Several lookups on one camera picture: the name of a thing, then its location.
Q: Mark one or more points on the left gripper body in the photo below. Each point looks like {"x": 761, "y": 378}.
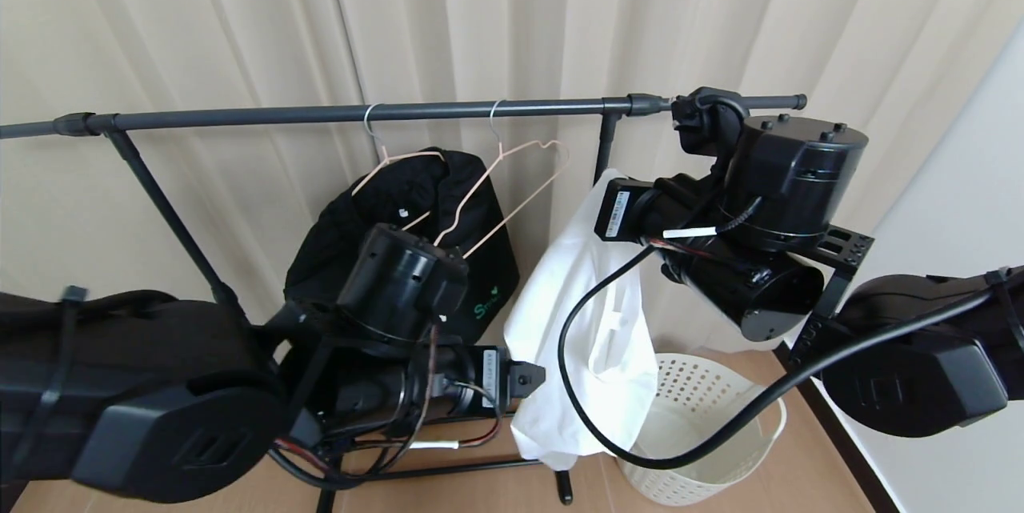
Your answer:
{"x": 448, "y": 385}

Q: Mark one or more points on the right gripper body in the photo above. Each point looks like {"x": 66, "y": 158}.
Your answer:
{"x": 672, "y": 213}

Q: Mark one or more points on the white printed T-shirt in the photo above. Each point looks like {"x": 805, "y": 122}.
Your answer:
{"x": 592, "y": 321}

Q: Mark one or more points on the black printed shorts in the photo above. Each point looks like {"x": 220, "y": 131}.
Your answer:
{"x": 336, "y": 241}

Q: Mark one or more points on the pink clothes hanger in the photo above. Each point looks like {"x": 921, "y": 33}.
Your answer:
{"x": 496, "y": 121}
{"x": 370, "y": 121}

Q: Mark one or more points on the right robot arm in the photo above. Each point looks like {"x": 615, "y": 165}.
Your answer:
{"x": 800, "y": 169}

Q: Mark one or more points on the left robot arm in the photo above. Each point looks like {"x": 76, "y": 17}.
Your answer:
{"x": 120, "y": 385}

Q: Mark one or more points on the white laundry basket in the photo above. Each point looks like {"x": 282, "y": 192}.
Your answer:
{"x": 704, "y": 481}

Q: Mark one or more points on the black clothes rack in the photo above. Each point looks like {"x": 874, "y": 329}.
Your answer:
{"x": 240, "y": 114}

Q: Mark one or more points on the beige curtain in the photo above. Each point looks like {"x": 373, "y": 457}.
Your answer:
{"x": 200, "y": 17}

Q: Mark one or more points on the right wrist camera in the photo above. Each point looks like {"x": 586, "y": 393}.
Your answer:
{"x": 704, "y": 129}

